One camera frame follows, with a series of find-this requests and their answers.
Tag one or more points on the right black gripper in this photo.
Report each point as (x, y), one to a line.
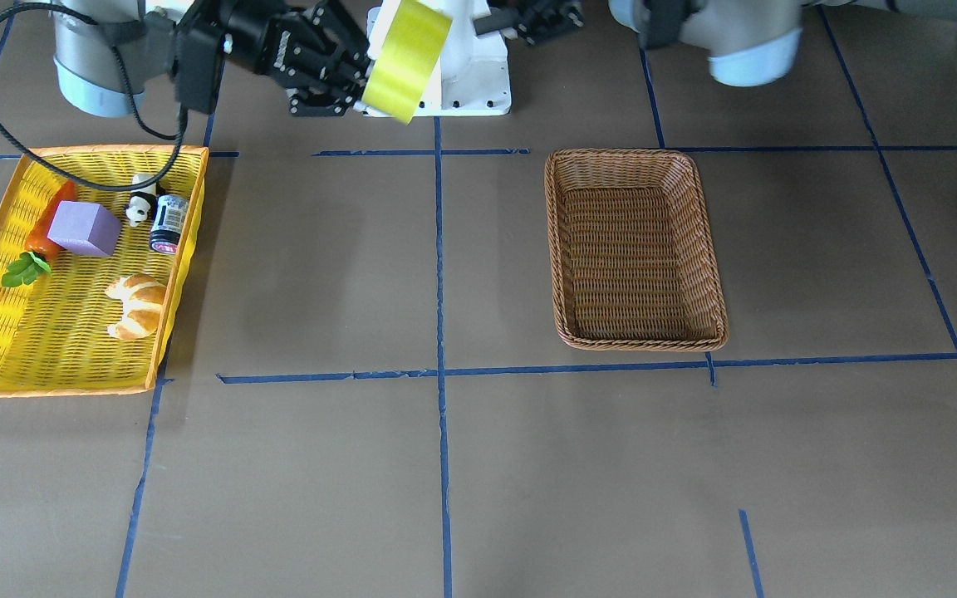
(256, 35)

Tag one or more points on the purple foam block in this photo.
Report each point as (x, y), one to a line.
(85, 228)

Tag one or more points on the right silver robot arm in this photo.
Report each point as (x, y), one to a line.
(107, 50)

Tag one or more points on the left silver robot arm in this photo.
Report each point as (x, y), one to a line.
(749, 43)

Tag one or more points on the brown wicker basket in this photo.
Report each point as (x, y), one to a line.
(632, 257)

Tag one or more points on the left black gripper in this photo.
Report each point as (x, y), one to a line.
(538, 18)

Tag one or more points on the toy panda figure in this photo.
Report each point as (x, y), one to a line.
(141, 205)

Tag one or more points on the orange toy carrot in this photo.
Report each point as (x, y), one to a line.
(38, 249)

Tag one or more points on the toy croissant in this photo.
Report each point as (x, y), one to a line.
(142, 306)

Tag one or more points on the yellow plastic woven basket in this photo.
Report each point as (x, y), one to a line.
(53, 339)

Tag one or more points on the yellow tape roll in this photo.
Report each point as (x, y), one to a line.
(410, 51)

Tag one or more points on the small black labelled can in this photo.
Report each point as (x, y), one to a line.
(167, 223)

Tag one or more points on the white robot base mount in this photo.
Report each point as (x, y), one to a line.
(471, 77)

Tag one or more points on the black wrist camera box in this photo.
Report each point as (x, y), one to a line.
(198, 65)

